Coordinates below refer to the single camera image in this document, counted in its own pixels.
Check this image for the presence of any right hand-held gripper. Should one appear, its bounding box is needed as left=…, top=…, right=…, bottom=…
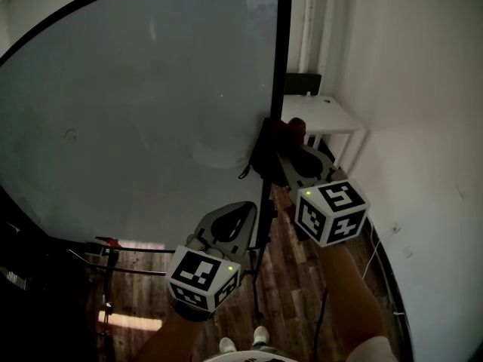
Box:
left=277, top=145, right=370, bottom=248

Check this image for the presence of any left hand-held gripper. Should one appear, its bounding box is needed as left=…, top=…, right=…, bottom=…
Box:
left=165, top=201, right=258, bottom=313

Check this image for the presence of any dark red cloth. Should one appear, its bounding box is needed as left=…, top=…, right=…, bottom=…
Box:
left=238, top=117, right=307, bottom=188

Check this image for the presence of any large rolling whiteboard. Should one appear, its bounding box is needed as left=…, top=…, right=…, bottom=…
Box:
left=0, top=0, right=294, bottom=320

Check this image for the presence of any person's right forearm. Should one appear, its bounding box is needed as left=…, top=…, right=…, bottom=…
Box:
left=320, top=241, right=388, bottom=354

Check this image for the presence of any person's left forearm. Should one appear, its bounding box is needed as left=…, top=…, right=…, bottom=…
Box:
left=134, top=309, right=207, bottom=362

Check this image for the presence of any person's left hand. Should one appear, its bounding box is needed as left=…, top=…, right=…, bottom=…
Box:
left=186, top=234, right=233, bottom=260

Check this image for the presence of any black wristband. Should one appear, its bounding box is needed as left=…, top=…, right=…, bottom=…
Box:
left=171, top=299, right=213, bottom=322

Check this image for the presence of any white desk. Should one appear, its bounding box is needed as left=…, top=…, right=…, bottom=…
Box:
left=281, top=95, right=364, bottom=173

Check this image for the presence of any dark desk partition panel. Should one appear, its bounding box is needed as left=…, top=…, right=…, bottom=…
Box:
left=285, top=72, right=322, bottom=97

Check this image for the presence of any white shirt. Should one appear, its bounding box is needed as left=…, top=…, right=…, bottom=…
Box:
left=203, top=336, right=399, bottom=362

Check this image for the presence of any black office chair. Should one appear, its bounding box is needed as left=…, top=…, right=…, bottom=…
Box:
left=0, top=186, right=95, bottom=362

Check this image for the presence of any long white cable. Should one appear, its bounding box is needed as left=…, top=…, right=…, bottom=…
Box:
left=361, top=216, right=382, bottom=281

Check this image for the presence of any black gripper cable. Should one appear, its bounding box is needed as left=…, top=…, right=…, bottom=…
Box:
left=312, top=287, right=329, bottom=362

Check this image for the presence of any white wall pipe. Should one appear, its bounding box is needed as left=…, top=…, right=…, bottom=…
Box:
left=297, top=0, right=316, bottom=74
left=316, top=0, right=337, bottom=75

